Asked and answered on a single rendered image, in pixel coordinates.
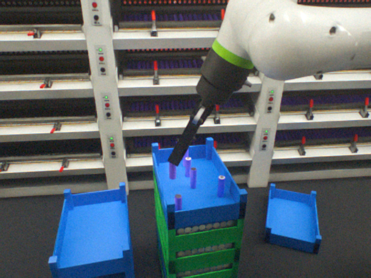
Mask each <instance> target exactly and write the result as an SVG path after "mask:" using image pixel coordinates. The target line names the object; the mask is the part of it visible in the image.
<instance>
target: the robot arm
mask: <svg viewBox="0 0 371 278"><path fill-rule="evenodd" d="M201 59H202V60H203V61H204V62H203V65H202V67H201V69H200V70H201V72H202V76H201V78H200V80H199V82H198V84H197V86H196V90H197V92H198V94H199V95H200V96H201V97H200V98H199V100H198V101H197V102H196V104H195V105H194V109H193V111H192V113H191V115H190V117H189V118H190V119H189V121H188V123H187V125H186V127H185V129H184V132H183V133H182V135H181V137H180V138H178V137H177V139H176V141H177V143H176V145H175V147H174V149H173V151H172V153H171V155H170V156H169V158H168V161H169V162H171V163H172V164H173V165H175V166H176V167H178V166H179V164H180V162H181V160H182V159H183V157H184V155H185V154H186V152H187V150H188V148H189V146H190V144H191V143H192V141H193V140H194V141H195V140H196V139H197V138H196V137H194V135H195V134H196V133H197V132H198V129H199V127H200V125H203V124H204V122H205V120H206V119H207V117H208V116H210V114H211V112H212V110H213V109H214V108H215V106H216V105H225V104H226V103H227V101H228V100H229V98H231V95H232V94H233V92H235V91H238V90H240V89H241V88H242V86H243V85H246V86H248V87H252V85H253V83H251V82H249V81H248V77H249V74H250V72H251V71H252V69H253V67H254V66H255V68H256V69H257V70H258V71H260V72H262V74H263V75H265V76H266V77H268V78H271V79H275V80H280V81H286V80H291V79H297V78H301V77H307V76H313V75H317V74H323V73H329V72H337V71H345V70H356V68H369V67H371V8H336V7H316V6H304V5H299V4H296V3H295V2H293V1H292V0H229V3H228V5H227V8H226V11H225V15H224V19H223V21H222V25H221V28H220V30H219V33H218V35H217V37H216V39H215V41H214V43H213V45H212V46H211V48H210V50H209V52H208V54H207V56H202V57H201ZM215 104H216V105H215Z"/></svg>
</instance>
